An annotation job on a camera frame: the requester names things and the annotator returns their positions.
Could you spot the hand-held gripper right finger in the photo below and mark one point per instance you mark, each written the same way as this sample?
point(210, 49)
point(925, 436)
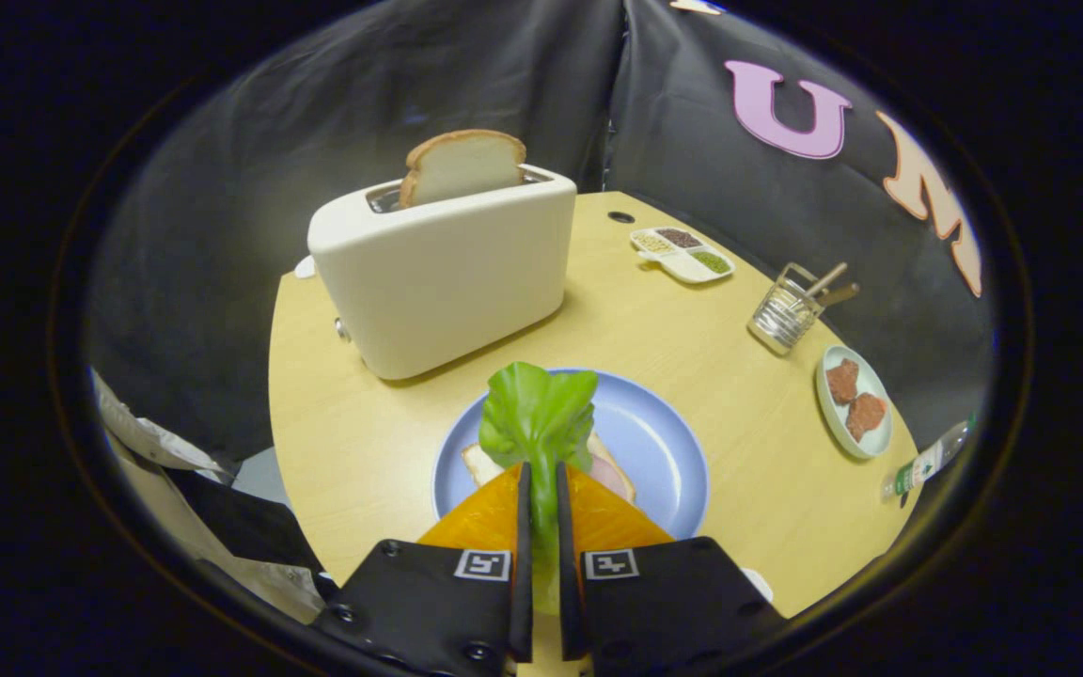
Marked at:
point(664, 602)

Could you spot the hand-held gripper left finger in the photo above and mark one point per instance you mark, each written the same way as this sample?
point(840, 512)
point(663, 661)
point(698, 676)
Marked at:
point(429, 602)

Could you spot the green lettuce leaf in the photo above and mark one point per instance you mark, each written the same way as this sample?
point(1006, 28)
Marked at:
point(537, 414)

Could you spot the plain bread slice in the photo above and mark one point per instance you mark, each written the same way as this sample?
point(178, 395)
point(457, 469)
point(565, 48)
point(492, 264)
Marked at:
point(462, 167)

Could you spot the white square plate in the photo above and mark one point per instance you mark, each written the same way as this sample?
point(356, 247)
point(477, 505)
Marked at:
point(758, 583)

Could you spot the pink ham slice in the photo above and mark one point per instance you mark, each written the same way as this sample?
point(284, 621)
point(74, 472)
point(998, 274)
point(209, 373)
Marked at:
point(612, 475)

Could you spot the bread slice under ham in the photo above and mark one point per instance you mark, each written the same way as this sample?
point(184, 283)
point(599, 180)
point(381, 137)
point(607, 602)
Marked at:
point(478, 463)

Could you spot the blue round plate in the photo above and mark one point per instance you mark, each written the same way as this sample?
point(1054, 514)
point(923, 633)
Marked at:
point(654, 451)

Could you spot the pale green plate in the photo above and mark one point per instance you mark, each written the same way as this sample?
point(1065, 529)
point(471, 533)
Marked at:
point(875, 428)

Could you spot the brown meat patty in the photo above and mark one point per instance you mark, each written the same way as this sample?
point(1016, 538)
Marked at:
point(866, 417)
point(842, 381)

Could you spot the clear water bottle green cap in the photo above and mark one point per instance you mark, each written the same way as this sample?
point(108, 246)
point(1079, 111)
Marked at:
point(927, 461)

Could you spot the white toaster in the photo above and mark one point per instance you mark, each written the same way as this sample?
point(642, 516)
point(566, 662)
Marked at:
point(447, 282)

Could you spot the white crumpled bag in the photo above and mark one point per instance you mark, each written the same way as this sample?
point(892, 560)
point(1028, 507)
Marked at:
point(151, 432)

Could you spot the white divided seasoning tray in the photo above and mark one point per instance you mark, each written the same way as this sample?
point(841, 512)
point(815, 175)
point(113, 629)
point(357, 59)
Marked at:
point(682, 263)

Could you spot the wooden utensil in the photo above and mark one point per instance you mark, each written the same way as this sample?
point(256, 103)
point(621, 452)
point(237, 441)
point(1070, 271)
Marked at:
point(828, 278)
point(842, 294)

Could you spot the black backdrop cloth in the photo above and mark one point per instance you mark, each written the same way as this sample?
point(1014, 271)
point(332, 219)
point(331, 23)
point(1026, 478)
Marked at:
point(250, 188)

